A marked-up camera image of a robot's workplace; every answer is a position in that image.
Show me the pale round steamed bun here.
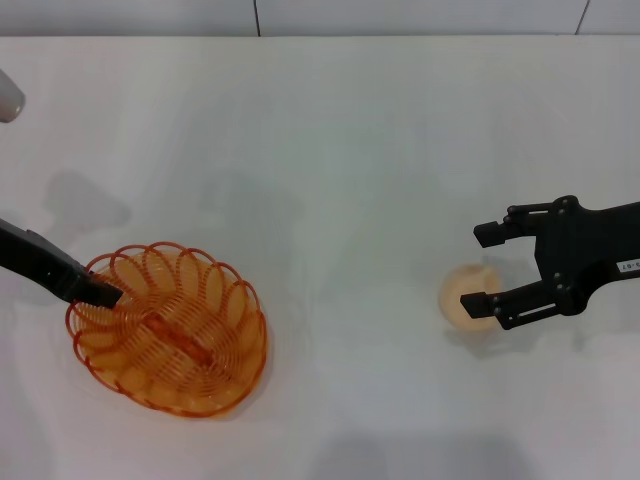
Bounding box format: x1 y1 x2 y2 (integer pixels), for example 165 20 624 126
438 263 504 332

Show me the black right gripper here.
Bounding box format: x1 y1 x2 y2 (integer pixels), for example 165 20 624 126
459 195 640 332

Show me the orange yellow wire basket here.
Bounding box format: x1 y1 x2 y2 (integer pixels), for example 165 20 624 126
66 241 270 420

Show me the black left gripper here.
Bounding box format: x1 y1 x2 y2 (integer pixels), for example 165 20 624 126
0 217 124 308

